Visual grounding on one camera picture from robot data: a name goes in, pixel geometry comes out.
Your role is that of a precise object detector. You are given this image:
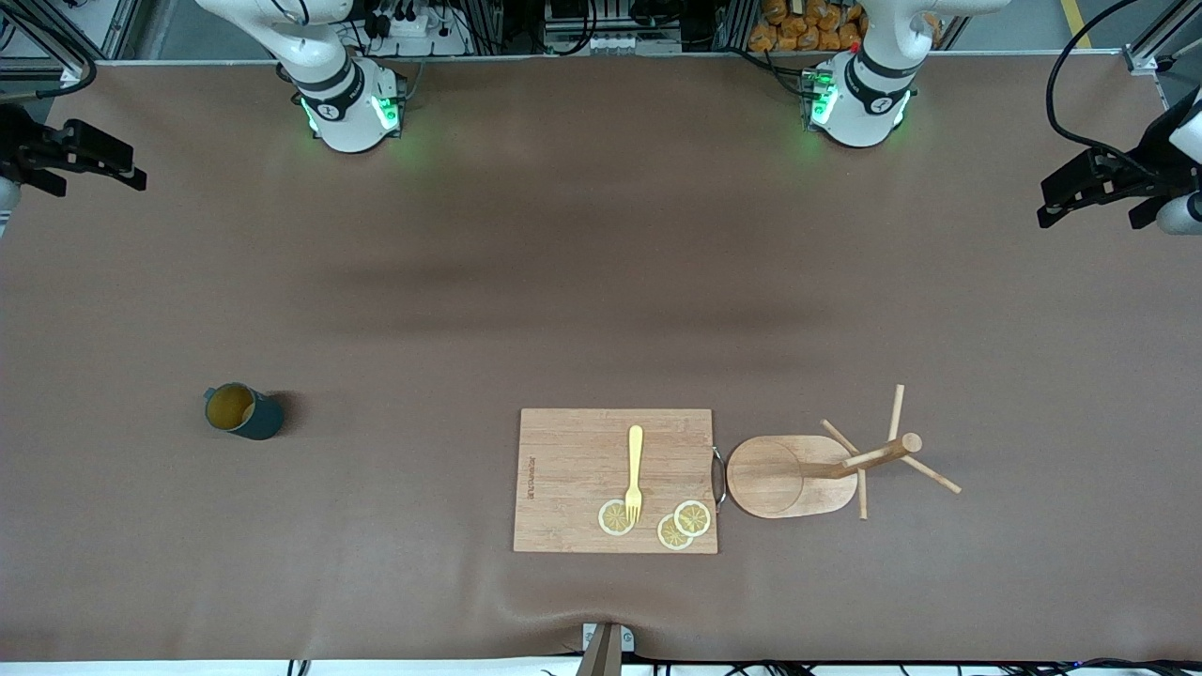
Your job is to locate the aluminium frame rail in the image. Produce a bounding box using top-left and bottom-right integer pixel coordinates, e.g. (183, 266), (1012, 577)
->
(1124, 9), (1202, 76)

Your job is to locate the dark green cup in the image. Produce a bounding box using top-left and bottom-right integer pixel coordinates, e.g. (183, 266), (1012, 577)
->
(204, 381), (285, 441)

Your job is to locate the wooden cup rack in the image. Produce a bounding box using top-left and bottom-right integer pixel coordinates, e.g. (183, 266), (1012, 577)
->
(726, 384), (963, 521)

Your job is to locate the orange snack bag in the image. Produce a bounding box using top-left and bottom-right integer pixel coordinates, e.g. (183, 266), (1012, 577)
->
(748, 0), (943, 53)

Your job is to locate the yellow plastic fork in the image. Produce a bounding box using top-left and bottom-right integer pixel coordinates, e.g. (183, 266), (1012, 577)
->
(624, 424), (645, 525)

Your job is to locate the wooden cutting board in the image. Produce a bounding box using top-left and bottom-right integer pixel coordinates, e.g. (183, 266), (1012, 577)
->
(513, 407), (729, 555)

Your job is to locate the grey camera bracket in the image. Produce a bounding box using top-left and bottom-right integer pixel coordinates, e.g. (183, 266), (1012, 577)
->
(575, 622), (636, 676)

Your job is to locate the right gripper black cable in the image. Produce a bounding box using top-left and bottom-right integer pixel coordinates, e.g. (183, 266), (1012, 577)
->
(0, 0), (99, 100)

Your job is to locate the white power strip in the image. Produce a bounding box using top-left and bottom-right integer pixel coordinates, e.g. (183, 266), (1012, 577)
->
(582, 33), (684, 54)
(371, 8), (470, 57)

